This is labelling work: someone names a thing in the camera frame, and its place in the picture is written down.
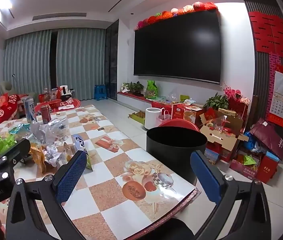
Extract checkered printed tablecloth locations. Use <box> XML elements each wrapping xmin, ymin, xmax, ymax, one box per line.
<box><xmin>0</xmin><ymin>104</ymin><xmax>202</xmax><ymax>240</ymax></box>

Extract green snack bag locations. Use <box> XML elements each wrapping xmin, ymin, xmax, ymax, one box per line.
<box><xmin>145</xmin><ymin>80</ymin><xmax>158</xmax><ymax>99</ymax></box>

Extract red round table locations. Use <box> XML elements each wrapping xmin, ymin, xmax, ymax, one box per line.
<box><xmin>35</xmin><ymin>97</ymin><xmax>82</xmax><ymax>117</ymax></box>

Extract grey-green curtain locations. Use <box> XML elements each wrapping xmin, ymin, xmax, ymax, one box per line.
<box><xmin>56</xmin><ymin>27</ymin><xmax>106</xmax><ymax>102</ymax></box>
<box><xmin>4</xmin><ymin>29</ymin><xmax>52</xmax><ymax>100</ymax></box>

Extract red plastic stool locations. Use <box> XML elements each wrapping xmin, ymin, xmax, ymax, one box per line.
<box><xmin>158</xmin><ymin>119</ymin><xmax>200</xmax><ymax>132</ymax></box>

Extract large black television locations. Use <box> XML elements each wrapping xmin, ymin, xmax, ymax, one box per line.
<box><xmin>133</xmin><ymin>9</ymin><xmax>222</xmax><ymax>85</ymax></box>

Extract dark glass cabinet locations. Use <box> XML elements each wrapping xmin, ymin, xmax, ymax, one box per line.
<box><xmin>106</xmin><ymin>19</ymin><xmax>120</xmax><ymax>100</ymax></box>

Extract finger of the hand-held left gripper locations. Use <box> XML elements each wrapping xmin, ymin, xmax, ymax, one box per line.
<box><xmin>0</xmin><ymin>138</ymin><xmax>31</xmax><ymax>188</ymax></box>

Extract sofa with red cover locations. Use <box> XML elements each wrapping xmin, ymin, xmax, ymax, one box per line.
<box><xmin>0</xmin><ymin>86</ymin><xmax>33</xmax><ymax>134</ymax></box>

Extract cardboard fruit tray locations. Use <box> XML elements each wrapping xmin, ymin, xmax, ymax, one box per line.
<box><xmin>129</xmin><ymin>110</ymin><xmax>147</xmax><ymax>125</ymax></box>

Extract red gift bag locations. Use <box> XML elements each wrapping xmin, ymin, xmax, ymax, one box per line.
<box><xmin>228</xmin><ymin>96</ymin><xmax>248</xmax><ymax>118</ymax></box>

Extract potted green plant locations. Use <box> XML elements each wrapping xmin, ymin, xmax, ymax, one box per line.
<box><xmin>126</xmin><ymin>81</ymin><xmax>144</xmax><ymax>97</ymax></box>
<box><xmin>204</xmin><ymin>92</ymin><xmax>229</xmax><ymax>110</ymax></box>

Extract pink red open box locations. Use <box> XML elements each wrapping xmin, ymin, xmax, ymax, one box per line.
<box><xmin>230</xmin><ymin>155</ymin><xmax>259</xmax><ymax>178</ymax></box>

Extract blue white wrapper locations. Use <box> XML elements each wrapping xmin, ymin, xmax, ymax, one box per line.
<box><xmin>73</xmin><ymin>134</ymin><xmax>88</xmax><ymax>155</ymax></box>

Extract white cylindrical bin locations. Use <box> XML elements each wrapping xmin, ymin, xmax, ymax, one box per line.
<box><xmin>145</xmin><ymin>107</ymin><xmax>162</xmax><ymax>130</ymax></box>

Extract blue plastic bag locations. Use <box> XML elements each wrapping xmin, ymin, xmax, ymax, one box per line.
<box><xmin>244</xmin><ymin>132</ymin><xmax>257</xmax><ymax>150</ymax></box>

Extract red can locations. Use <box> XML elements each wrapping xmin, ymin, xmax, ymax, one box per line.
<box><xmin>40</xmin><ymin>104</ymin><xmax>52</xmax><ymax>125</ymax></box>

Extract blue plastic stool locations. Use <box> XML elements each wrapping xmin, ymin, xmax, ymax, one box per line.
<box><xmin>94</xmin><ymin>84</ymin><xmax>107</xmax><ymax>101</ymax></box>

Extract pink bag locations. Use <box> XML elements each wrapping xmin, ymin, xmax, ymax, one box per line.
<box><xmin>158</xmin><ymin>109</ymin><xmax>172</xmax><ymax>127</ymax></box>

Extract red gift box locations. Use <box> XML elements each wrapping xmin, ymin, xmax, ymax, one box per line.
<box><xmin>256</xmin><ymin>152</ymin><xmax>279</xmax><ymax>184</ymax></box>

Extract tall blue white can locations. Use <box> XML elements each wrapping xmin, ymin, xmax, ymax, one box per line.
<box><xmin>23</xmin><ymin>97</ymin><xmax>37</xmax><ymax>123</ymax></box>

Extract pink paper cutout hanging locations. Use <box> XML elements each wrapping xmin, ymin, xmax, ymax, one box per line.
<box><xmin>269</xmin><ymin>52</ymin><xmax>283</xmax><ymax>100</ymax></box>

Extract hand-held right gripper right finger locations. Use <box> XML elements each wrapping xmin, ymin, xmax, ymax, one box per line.
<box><xmin>190</xmin><ymin>150</ymin><xmax>280</xmax><ymax>240</ymax></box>

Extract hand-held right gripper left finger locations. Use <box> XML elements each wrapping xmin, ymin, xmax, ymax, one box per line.
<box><xmin>5</xmin><ymin>151</ymin><xmax>88</xmax><ymax>240</ymax></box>

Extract red bowl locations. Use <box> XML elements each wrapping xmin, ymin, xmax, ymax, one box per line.
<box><xmin>47</xmin><ymin>99</ymin><xmax>62</xmax><ymax>110</ymax></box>

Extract open cardboard box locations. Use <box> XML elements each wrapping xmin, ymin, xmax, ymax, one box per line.
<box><xmin>200</xmin><ymin>110</ymin><xmax>249</xmax><ymax>163</ymax></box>

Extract bright green wrapper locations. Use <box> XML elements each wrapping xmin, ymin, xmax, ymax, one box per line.
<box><xmin>0</xmin><ymin>134</ymin><xmax>17</xmax><ymax>155</ymax></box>

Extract pink artificial flowers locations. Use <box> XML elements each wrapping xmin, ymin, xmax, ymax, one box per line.
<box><xmin>223</xmin><ymin>86</ymin><xmax>250</xmax><ymax>105</ymax></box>

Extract yellow crumpled bag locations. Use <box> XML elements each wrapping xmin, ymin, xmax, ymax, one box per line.
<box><xmin>30</xmin><ymin>145</ymin><xmax>48</xmax><ymax>175</ymax></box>

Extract low television stand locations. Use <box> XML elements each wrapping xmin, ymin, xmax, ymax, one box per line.
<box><xmin>117</xmin><ymin>91</ymin><xmax>177</xmax><ymax>110</ymax></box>

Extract red paper wall decoration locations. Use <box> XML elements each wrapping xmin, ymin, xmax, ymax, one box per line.
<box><xmin>248</xmin><ymin>11</ymin><xmax>283</xmax><ymax>60</ymax></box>

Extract maroon gift bag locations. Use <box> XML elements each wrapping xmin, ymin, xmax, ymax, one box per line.
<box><xmin>250</xmin><ymin>119</ymin><xmax>283</xmax><ymax>160</ymax></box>

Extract clear plastic wrap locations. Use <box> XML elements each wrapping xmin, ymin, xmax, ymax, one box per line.
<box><xmin>31</xmin><ymin>117</ymin><xmax>69</xmax><ymax>144</ymax></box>

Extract black round bin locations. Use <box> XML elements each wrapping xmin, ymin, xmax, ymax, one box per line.
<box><xmin>146</xmin><ymin>126</ymin><xmax>208</xmax><ymax>184</ymax></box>

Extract teal wrapper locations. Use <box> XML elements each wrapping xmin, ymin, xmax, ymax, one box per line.
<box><xmin>9</xmin><ymin>124</ymin><xmax>32</xmax><ymax>135</ymax></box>

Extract clear plastic bag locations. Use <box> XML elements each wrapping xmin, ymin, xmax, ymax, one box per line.
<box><xmin>168</xmin><ymin>89</ymin><xmax>179</xmax><ymax>103</ymax></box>

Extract red cookie box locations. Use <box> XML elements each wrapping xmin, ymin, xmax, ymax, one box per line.
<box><xmin>171</xmin><ymin>103</ymin><xmax>204</xmax><ymax>124</ymax></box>

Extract crumpled white paper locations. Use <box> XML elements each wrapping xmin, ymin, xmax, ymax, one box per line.
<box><xmin>45</xmin><ymin>146</ymin><xmax>59</xmax><ymax>167</ymax></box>

